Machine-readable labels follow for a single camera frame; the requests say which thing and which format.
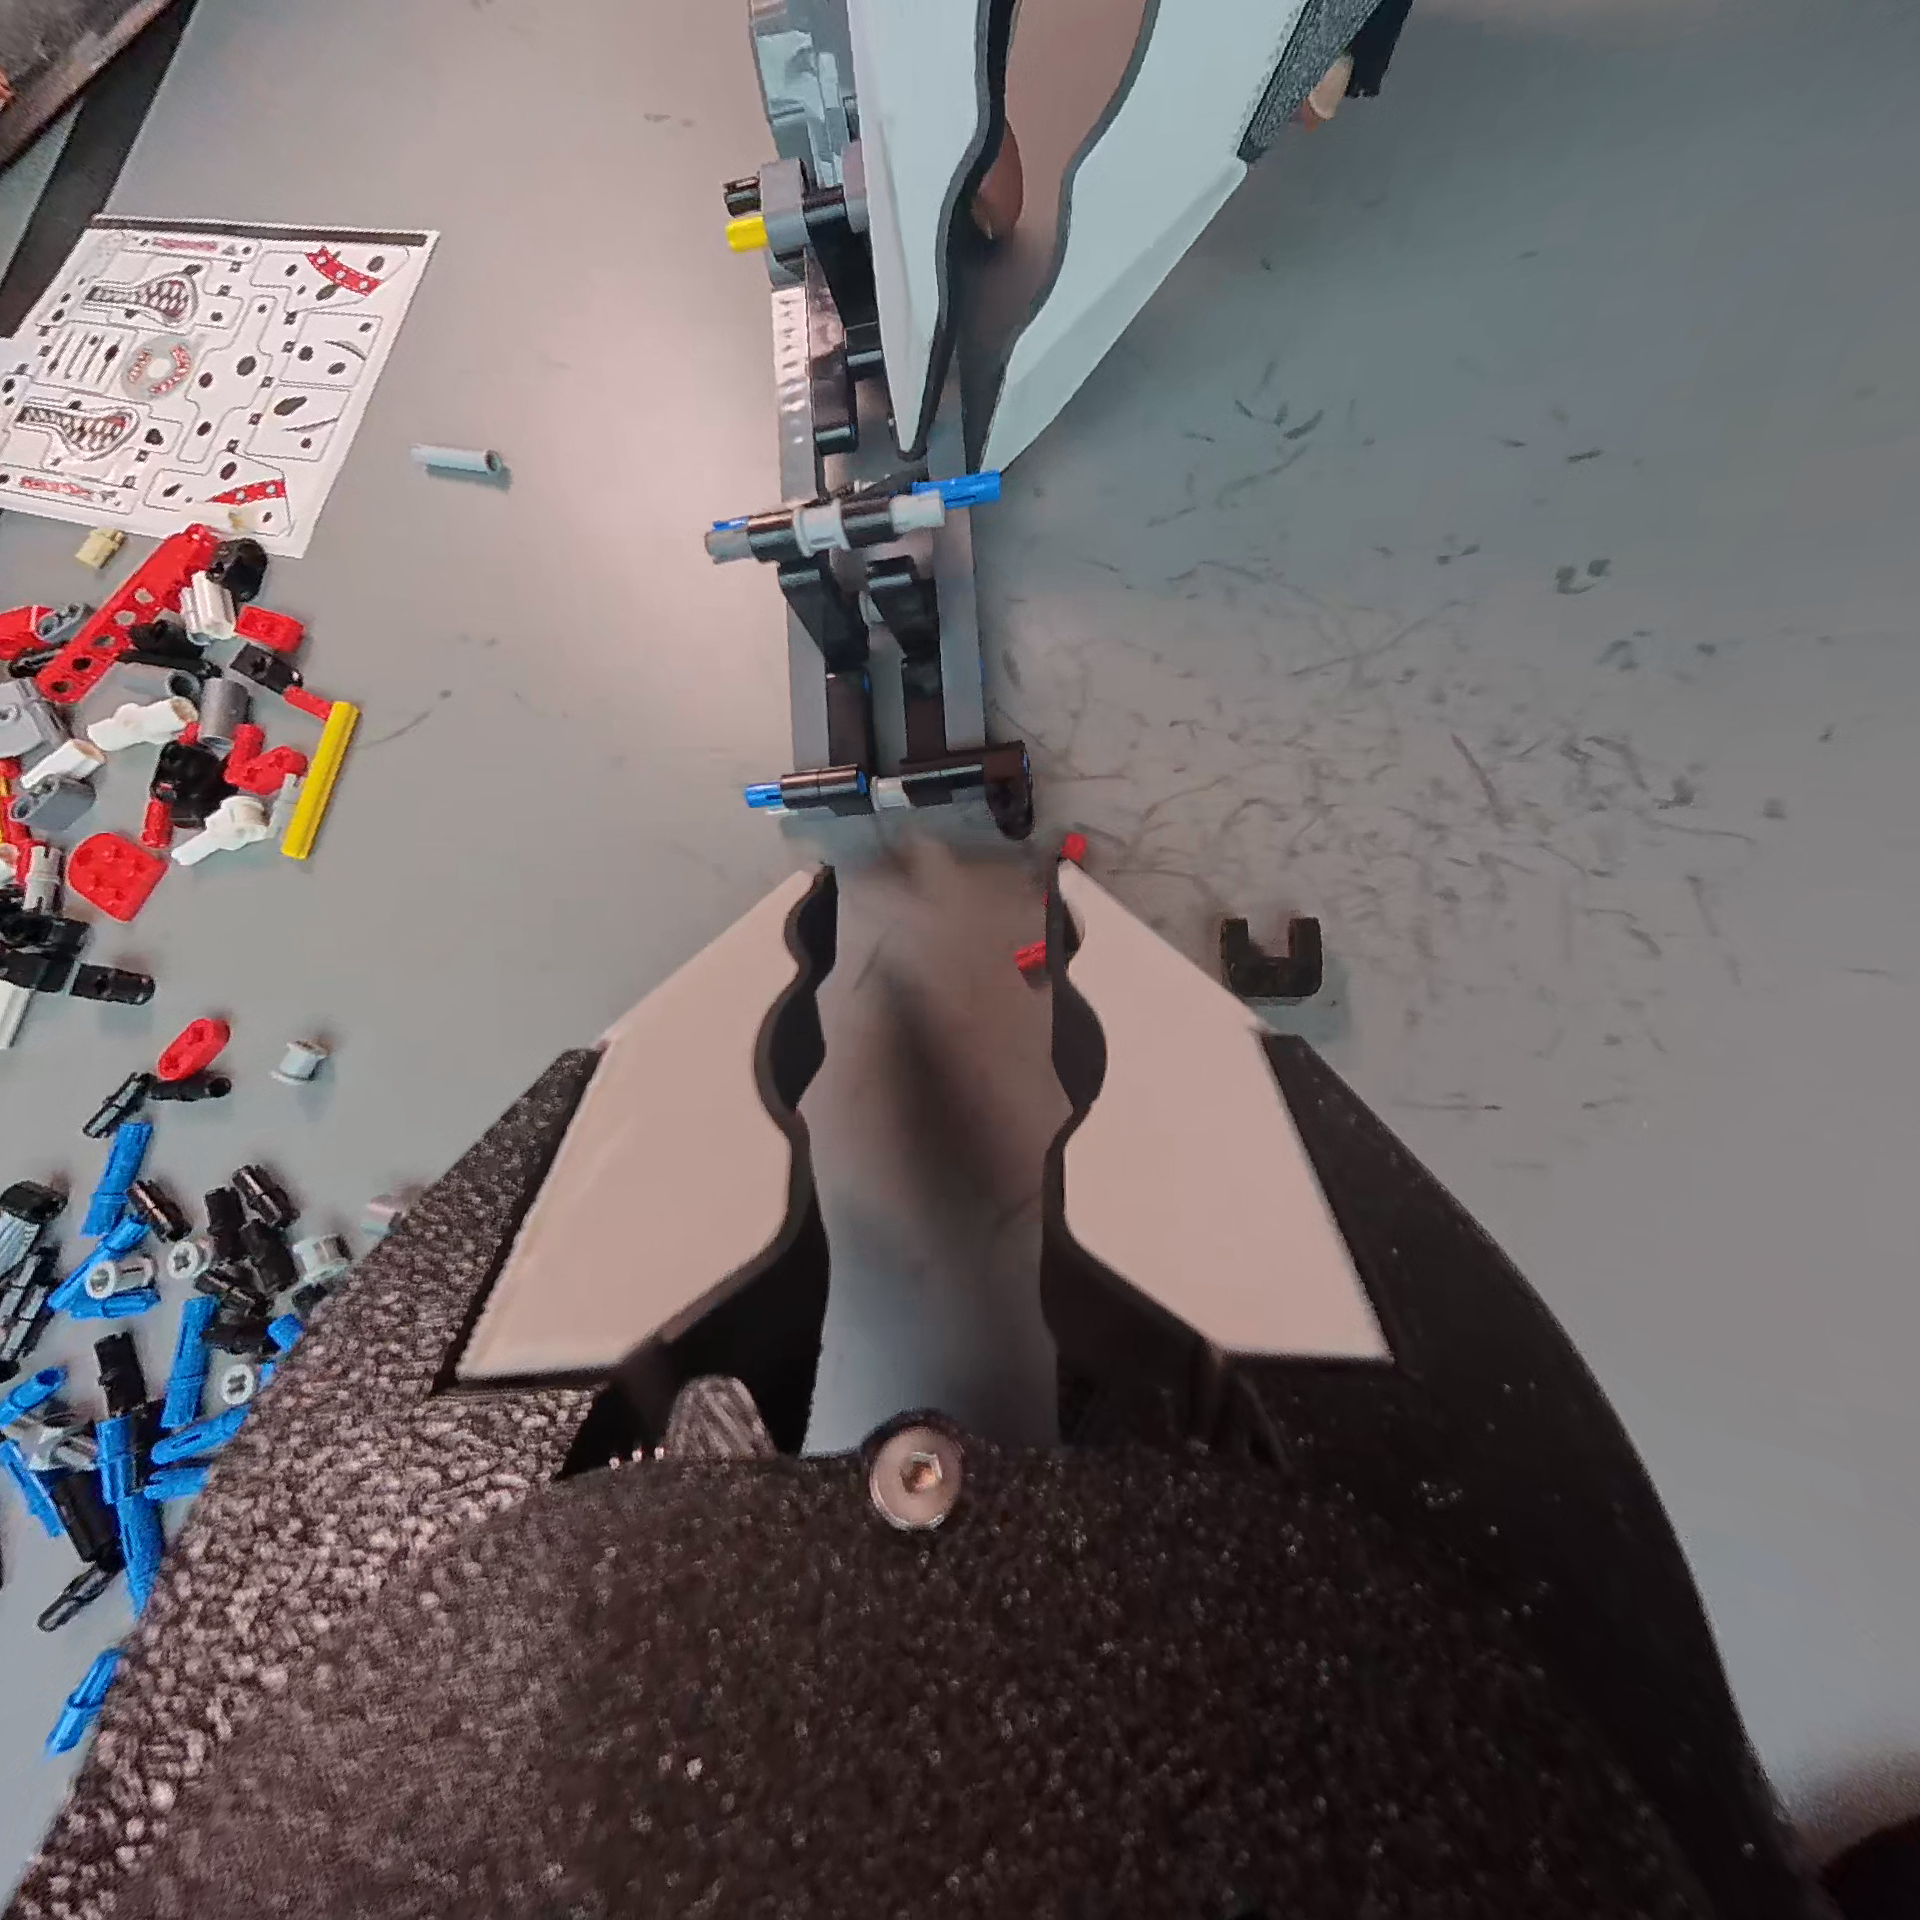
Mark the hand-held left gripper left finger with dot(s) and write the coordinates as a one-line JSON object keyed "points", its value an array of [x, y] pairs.
{"points": [[629, 1200]]}

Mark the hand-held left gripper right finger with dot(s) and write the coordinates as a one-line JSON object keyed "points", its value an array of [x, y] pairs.
{"points": [[1213, 1200]]}

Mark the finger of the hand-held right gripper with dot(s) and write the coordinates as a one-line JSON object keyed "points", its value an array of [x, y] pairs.
{"points": [[907, 180], [1141, 225]]}

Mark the black bracket brick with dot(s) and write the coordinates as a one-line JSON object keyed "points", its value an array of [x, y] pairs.
{"points": [[1008, 787], [1270, 968]]}

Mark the toy brick chassis model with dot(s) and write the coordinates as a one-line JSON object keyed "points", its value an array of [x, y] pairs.
{"points": [[838, 661]]}

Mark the grey desk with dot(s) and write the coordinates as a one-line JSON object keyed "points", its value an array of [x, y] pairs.
{"points": [[1500, 600]]}

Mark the person's right hand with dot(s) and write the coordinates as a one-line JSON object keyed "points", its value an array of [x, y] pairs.
{"points": [[1001, 187]]}

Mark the light grey tube piece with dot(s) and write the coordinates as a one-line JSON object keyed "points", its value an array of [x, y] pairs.
{"points": [[454, 460]]}

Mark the white sticker sheet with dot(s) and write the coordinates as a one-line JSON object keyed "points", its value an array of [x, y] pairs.
{"points": [[225, 376]]}

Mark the toy truck set box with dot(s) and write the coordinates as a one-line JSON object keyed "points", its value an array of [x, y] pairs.
{"points": [[60, 60]]}

